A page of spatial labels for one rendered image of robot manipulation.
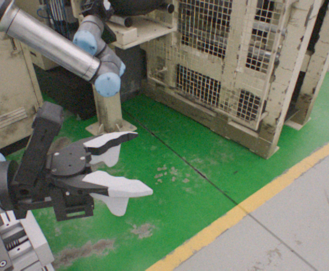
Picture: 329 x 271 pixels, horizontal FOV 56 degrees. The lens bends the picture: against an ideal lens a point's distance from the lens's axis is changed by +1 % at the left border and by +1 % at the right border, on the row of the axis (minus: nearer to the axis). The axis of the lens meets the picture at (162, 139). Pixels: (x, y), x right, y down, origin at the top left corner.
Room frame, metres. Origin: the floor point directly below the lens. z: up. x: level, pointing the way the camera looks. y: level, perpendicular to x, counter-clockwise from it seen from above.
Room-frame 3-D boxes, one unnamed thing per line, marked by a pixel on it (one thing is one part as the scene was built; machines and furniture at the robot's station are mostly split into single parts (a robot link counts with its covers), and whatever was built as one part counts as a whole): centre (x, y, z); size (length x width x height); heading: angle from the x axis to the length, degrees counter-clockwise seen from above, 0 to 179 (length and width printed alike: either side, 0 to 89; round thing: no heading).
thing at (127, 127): (1.81, 0.37, 0.02); 0.27 x 0.27 x 0.04; 46
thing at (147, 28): (1.64, 0.18, 0.80); 0.37 x 0.36 x 0.02; 136
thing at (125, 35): (1.54, 0.28, 0.83); 0.36 x 0.09 x 0.06; 46
